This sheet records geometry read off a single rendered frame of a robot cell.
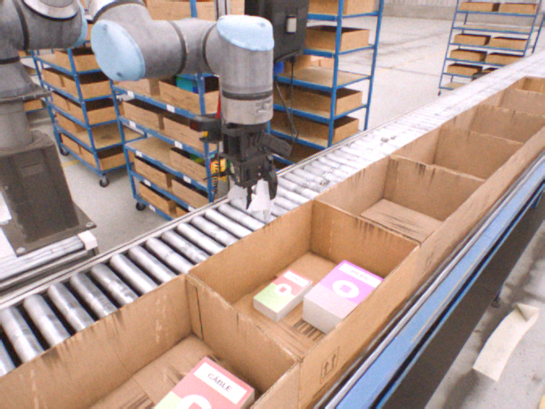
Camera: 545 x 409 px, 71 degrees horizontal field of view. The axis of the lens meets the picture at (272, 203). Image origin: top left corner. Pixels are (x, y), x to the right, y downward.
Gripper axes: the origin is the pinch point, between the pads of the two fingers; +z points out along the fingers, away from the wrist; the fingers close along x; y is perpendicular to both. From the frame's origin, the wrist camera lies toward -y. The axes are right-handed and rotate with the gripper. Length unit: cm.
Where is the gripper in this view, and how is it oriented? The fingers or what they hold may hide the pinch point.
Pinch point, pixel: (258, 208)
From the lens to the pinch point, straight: 82.4
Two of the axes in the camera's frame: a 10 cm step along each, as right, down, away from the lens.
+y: -6.9, 3.7, -6.3
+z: 0.0, 8.6, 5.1
